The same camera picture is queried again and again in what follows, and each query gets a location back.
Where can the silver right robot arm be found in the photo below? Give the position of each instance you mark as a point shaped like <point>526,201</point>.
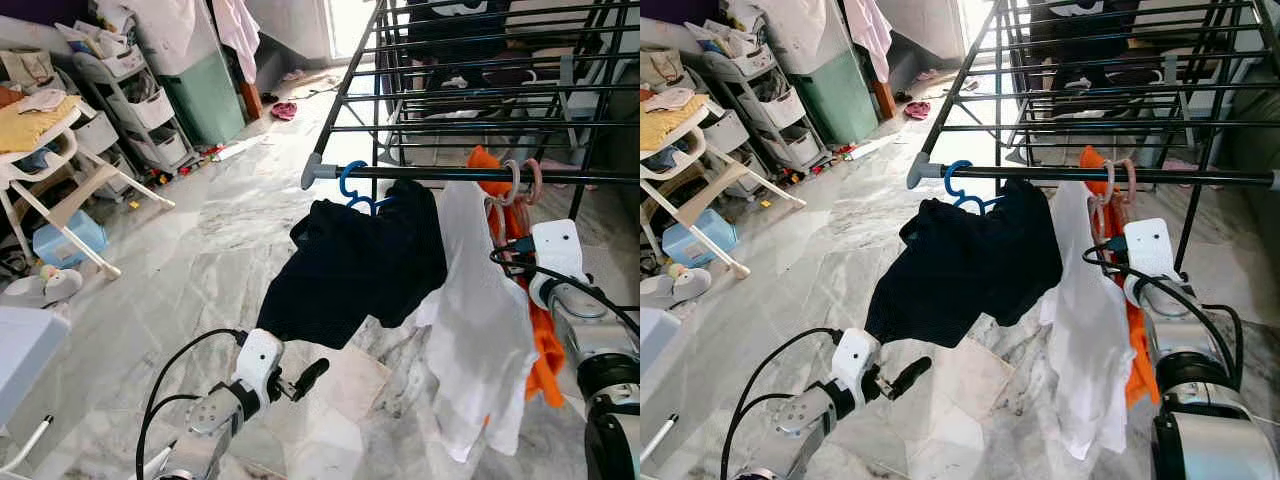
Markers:
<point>1200,440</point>
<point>600,350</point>

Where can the yellow cloth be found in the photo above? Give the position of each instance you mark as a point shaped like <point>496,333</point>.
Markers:
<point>35,125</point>
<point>665,125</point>

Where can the beige tote bag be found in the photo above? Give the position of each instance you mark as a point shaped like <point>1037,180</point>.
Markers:
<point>660,68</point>
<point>28,68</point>

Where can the white paper sheet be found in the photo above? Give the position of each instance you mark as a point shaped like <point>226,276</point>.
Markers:
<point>240,148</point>
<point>875,146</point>

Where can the seated person dark clothes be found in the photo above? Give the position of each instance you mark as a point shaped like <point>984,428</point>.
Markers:
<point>1080,30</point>
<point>455,30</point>

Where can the pink hanging cloth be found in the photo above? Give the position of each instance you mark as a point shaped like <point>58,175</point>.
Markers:
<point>872,35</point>
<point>238,35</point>

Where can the white garment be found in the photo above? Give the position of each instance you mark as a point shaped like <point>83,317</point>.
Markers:
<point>1085,340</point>
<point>480,330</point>

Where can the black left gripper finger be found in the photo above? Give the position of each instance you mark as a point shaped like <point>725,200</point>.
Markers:
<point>913,376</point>
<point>312,376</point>

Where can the grey plush toy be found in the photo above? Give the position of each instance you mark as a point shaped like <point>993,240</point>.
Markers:
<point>40,290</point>
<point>675,290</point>

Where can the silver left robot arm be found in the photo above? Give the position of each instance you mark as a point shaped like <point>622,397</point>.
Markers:
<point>800,425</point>
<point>205,422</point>

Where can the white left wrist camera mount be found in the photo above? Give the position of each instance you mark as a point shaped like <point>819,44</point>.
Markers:
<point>258,358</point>
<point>855,360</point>

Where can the dark navy garment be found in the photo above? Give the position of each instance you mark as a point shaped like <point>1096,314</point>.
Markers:
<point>350,270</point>
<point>960,270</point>

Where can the small pale pink cloth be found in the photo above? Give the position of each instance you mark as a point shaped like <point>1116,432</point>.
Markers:
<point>40,100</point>
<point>670,100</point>

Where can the cream baby high chair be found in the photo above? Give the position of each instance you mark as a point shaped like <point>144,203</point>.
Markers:
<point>92,250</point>
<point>722,250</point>

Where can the grey storage trolley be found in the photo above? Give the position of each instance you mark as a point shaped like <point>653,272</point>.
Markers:
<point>775,110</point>
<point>140,110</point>

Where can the pale grey folding table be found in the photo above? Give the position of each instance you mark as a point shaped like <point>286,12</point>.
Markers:
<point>25,350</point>
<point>655,340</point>

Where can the pink slipper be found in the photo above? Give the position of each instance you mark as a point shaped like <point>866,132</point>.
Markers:
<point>284,110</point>
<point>917,109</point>

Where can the black metal drying rack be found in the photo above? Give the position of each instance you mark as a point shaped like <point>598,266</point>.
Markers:
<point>1050,173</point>
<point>450,172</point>

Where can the orange shirt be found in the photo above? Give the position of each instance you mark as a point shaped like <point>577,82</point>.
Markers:
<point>1095,162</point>
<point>546,365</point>

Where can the blue plastic hanger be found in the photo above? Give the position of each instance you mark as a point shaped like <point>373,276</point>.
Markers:
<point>950,183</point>
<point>346,185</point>

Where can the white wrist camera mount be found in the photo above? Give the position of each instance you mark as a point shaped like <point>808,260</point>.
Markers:
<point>555,250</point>
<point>1148,250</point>
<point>258,358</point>
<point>855,360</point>

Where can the light blue plastic box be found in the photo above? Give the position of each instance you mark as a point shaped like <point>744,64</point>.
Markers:
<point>70,240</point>
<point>700,240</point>

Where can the green bin with white top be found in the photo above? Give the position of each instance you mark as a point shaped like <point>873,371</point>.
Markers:
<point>205,105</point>
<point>840,100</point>

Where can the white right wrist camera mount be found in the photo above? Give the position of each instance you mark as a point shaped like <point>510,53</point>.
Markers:
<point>555,250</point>
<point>1148,250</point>

